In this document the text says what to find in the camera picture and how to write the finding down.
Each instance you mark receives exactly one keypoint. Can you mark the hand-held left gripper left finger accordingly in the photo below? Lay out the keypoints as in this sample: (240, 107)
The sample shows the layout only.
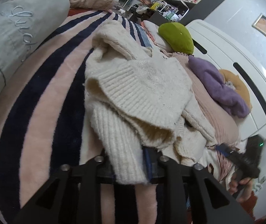
(93, 169)

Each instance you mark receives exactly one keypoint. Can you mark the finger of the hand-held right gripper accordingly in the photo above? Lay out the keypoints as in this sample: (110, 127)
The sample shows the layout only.
(225, 149)

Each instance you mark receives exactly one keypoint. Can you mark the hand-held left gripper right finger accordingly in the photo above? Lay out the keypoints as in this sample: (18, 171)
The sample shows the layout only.
(148, 165)

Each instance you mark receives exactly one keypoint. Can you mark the cream knit sweater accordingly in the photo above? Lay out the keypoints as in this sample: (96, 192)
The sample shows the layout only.
(142, 91)

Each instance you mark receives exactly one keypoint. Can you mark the person's right hand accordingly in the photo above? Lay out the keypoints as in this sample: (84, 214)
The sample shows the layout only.
(240, 189)

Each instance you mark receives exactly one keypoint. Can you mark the pink knit garment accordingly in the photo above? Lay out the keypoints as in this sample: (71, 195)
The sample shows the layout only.
(219, 119)

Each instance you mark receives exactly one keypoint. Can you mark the purple fleece garment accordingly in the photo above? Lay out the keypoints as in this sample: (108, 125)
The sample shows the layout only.
(217, 86)

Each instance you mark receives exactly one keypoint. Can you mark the mustard round cushion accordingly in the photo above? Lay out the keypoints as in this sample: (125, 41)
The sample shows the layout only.
(240, 86)

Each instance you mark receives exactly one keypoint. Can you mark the pink navy striped blanket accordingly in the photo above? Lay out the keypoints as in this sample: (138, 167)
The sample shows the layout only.
(49, 112)

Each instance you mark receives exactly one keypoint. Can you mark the grey embroidered pillow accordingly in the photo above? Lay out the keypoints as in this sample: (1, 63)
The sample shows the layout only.
(18, 28)

